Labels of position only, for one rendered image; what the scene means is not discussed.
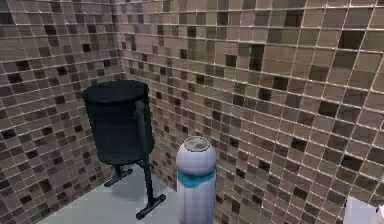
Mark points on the white trash can blue band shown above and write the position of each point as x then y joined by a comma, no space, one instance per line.
196,186

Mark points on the black trash can on stand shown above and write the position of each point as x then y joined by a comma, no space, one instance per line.
115,123

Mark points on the white bathroom fixture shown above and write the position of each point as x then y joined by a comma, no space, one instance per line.
361,211

